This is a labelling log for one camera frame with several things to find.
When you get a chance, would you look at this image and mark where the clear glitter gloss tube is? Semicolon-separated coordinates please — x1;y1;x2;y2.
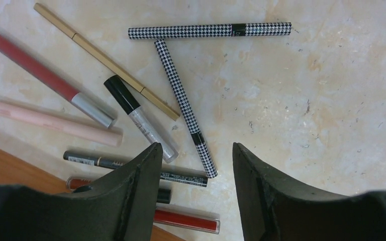
104;75;178;163

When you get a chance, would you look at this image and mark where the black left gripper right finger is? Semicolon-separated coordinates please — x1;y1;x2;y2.
232;143;386;240

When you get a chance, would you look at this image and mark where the pink makeup pencil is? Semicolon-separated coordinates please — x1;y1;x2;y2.
0;102;123;147

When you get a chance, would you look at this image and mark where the dark grey eyeliner pencil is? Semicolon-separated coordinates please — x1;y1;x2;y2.
63;151;208;187

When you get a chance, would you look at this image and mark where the red lip gloss tube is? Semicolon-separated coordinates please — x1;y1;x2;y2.
153;207;221;234

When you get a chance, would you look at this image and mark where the houndstooth makeup pen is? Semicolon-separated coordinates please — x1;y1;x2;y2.
154;39;218;178
128;22;292;40

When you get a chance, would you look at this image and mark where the dark red lipstick pencil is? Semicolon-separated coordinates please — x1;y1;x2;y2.
66;177;171;204

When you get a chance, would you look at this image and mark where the maroon makeup pencil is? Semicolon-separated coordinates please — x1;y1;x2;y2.
0;34;117;128

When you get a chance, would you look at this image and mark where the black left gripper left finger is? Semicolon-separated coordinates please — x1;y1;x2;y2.
0;142;164;241

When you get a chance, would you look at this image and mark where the wooden compartment tray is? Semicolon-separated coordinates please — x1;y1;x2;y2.
0;140;187;241

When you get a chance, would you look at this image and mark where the gold slim makeup pencil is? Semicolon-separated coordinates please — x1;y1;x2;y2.
34;3;180;121

